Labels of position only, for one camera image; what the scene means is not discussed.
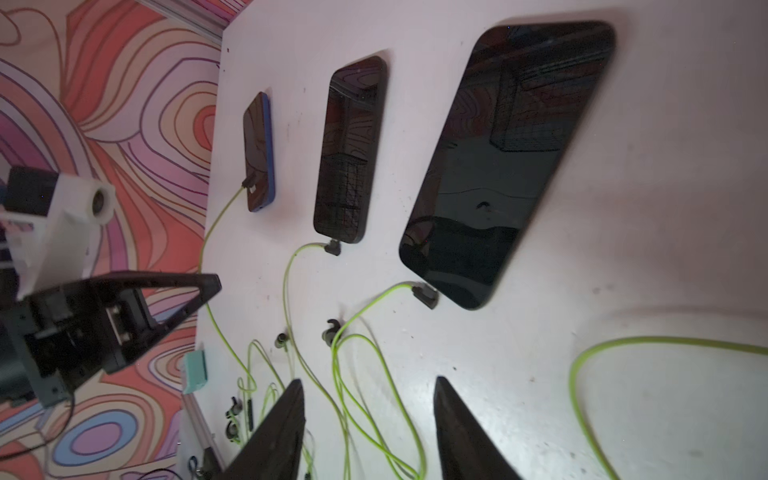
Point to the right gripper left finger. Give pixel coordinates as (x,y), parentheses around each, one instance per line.
(274,451)

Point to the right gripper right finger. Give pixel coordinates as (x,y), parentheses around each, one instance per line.
(465,450)

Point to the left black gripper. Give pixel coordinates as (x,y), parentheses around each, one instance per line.
(55,340)

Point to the green earphones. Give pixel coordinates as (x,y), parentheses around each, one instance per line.
(305,282)
(663,407)
(366,399)
(253,402)

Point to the black smartphone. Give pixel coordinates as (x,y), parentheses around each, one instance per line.
(350,143)
(260,182)
(523,93)

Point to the teal alarm clock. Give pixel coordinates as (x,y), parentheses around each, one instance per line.
(195,371)

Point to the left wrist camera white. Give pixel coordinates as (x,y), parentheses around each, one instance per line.
(49,219)

